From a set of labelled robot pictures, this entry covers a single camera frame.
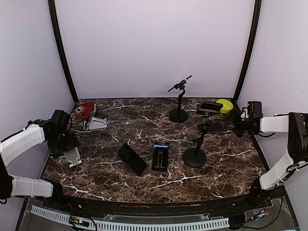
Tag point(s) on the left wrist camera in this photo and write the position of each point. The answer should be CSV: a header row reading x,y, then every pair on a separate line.
x,y
61,119

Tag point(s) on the purple phone in clear case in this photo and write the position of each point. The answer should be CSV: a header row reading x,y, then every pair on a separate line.
x,y
92,115

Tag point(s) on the black phone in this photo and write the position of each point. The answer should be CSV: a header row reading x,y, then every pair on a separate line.
x,y
131,159

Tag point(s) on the dark phone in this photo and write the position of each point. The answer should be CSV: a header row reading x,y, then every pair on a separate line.
x,y
211,107

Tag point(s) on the grey small phone stand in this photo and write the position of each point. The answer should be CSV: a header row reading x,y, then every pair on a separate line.
x,y
73,157

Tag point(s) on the red patterned round plate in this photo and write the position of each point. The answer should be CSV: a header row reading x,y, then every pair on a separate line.
x,y
85,111

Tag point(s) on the white folding phone stand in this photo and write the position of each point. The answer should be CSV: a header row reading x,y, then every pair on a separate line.
x,y
95,123

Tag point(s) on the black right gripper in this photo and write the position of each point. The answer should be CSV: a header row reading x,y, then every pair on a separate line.
x,y
239,132

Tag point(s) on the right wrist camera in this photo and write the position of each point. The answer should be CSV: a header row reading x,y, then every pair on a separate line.
x,y
254,109

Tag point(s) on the black front tripod phone stand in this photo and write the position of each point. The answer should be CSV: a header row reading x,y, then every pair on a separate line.
x,y
196,157

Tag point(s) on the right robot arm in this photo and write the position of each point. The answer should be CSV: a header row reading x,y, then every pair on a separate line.
x,y
287,146

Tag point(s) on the black rear gooseneck phone stand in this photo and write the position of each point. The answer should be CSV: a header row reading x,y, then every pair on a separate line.
x,y
179,115

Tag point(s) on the white cable duct strip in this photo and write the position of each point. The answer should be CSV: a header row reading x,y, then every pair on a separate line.
x,y
80,223

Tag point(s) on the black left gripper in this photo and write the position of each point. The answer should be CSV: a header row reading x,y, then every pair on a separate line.
x,y
72,142

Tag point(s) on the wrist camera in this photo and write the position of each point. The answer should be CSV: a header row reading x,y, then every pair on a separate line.
x,y
254,109
61,119

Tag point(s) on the lime green plastic bowl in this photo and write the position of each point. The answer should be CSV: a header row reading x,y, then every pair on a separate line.
x,y
227,105

